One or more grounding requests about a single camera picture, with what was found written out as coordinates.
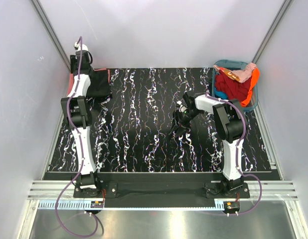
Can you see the orange t shirt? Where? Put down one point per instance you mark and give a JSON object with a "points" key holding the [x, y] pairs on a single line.
{"points": [[245, 90]]}

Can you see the blue t shirt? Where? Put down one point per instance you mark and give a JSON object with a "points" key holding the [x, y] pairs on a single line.
{"points": [[220, 94]]}

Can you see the dark red t shirt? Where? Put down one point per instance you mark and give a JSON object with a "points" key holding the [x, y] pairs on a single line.
{"points": [[226, 85]]}

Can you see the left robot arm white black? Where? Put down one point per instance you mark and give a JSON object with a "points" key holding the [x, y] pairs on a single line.
{"points": [[78, 117]]}

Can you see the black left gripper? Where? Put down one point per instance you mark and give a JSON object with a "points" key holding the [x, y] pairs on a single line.
{"points": [[73, 61]]}

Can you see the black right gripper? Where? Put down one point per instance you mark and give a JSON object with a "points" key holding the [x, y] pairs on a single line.
{"points": [[184, 126]]}

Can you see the light pink t shirt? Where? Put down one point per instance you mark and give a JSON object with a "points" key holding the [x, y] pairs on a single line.
{"points": [[240, 76]]}

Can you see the aluminium rail front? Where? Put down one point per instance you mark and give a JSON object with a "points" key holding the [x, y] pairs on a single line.
{"points": [[270, 190]]}

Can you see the aluminium frame post right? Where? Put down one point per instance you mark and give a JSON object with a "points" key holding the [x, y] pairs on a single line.
{"points": [[272, 29]]}

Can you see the aluminium frame post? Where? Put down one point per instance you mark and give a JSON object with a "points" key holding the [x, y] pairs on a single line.
{"points": [[272, 29], [38, 8]]}

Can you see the white slotted cable duct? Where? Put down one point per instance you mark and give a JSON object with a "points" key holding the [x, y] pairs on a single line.
{"points": [[97, 205]]}

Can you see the aluminium frame post left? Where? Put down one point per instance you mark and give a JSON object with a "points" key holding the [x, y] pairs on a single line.
{"points": [[38, 8]]}

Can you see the black t shirt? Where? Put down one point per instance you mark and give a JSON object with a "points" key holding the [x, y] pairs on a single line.
{"points": [[100, 83]]}

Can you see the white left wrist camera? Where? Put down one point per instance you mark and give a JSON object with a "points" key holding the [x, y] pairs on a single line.
{"points": [[80, 46]]}

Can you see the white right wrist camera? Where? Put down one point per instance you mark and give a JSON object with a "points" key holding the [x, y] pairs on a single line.
{"points": [[181, 107]]}

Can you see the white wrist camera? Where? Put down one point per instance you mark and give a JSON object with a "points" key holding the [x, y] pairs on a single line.
{"points": [[80, 46], [181, 107]]}

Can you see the teal plastic laundry basket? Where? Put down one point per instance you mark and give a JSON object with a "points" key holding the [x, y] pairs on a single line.
{"points": [[236, 65]]}

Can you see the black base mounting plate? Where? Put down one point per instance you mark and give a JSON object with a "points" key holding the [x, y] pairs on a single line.
{"points": [[167, 190]]}

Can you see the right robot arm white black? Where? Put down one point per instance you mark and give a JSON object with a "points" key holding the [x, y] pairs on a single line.
{"points": [[231, 126]]}

